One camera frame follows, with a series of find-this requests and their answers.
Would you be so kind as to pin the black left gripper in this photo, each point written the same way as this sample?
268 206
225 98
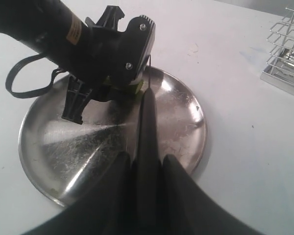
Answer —
100 58

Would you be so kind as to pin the wire metal utensil holder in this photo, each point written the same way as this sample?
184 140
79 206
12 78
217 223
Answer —
280 65

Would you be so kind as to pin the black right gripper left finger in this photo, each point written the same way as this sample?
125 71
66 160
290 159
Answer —
98 211

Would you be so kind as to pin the green chili pepper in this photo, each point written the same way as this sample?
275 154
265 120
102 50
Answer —
133 88

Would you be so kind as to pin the black handled knife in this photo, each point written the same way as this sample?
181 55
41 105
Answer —
147 158

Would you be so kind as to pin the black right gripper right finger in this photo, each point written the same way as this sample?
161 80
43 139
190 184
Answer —
191 211

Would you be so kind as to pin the round stainless steel plate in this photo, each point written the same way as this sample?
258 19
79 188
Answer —
63 159

